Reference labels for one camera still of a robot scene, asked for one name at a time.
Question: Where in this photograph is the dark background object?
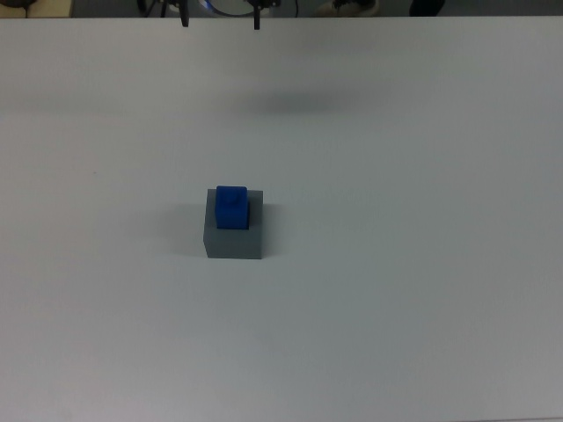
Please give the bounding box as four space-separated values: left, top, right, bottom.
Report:
407 0 446 17

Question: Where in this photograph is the grey hollow cuboid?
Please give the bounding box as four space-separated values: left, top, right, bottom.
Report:
202 187 267 261

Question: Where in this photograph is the blue block with knob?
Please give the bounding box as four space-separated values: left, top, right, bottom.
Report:
215 184 251 231

